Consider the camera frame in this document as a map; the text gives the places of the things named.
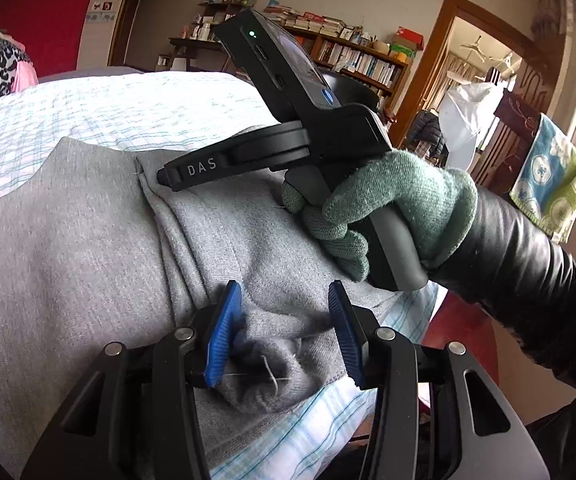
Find grey sweatshirt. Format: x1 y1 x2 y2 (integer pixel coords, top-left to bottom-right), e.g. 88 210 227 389
0 136 403 480

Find wooden door frame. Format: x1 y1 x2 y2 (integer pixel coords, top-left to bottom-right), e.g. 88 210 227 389
388 0 544 161

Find stack of books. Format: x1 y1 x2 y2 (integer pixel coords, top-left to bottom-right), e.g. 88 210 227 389
263 0 349 36

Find patterned curtain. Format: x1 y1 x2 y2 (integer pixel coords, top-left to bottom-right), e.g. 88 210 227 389
515 0 576 116

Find white hanging clothes rack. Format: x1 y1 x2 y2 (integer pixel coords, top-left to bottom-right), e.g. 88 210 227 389
460 35 516 78

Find dark wooden rack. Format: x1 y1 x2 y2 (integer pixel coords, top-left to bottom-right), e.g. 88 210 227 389
473 67 544 191

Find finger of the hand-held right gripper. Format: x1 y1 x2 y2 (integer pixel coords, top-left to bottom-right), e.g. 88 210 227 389
157 150 236 193

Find red wardrobe panel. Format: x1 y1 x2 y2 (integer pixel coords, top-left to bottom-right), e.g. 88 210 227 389
0 0 106 81

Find dark wooden desk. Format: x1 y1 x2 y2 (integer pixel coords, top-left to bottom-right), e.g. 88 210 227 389
169 36 233 73

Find dark hanging jacket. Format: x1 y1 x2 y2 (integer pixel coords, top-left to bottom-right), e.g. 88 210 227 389
408 110 449 166

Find dark wooden door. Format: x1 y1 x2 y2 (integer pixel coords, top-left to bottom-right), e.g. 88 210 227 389
110 0 161 68

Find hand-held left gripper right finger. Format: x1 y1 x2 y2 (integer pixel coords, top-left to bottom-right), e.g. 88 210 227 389
328 280 551 480

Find person's dark clothing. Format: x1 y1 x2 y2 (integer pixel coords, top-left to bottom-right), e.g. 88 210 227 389
523 390 576 480

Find bed with plaid sheet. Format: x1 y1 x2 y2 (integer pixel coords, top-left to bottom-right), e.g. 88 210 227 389
0 71 444 480

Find white garment on hanger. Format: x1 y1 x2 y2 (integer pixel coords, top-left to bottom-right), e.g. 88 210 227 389
438 82 501 171

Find wooden bookshelf with books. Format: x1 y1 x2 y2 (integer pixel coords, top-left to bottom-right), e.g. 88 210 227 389
273 25 413 111

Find blue green patterned towel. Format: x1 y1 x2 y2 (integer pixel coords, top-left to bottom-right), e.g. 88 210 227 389
510 112 576 243

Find wall stickers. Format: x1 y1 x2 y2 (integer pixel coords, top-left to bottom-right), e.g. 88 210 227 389
88 0 114 23

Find person's right hand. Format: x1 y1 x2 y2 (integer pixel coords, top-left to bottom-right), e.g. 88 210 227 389
282 150 479 282

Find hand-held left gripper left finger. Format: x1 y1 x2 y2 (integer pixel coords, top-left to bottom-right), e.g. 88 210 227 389
20 280 246 480

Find small dark desk shelf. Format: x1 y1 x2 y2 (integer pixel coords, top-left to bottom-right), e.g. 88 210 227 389
183 0 261 43

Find red box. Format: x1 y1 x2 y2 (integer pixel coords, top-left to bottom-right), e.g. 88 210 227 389
392 30 425 51

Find black chair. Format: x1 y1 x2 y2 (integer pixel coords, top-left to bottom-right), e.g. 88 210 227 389
335 71 383 111

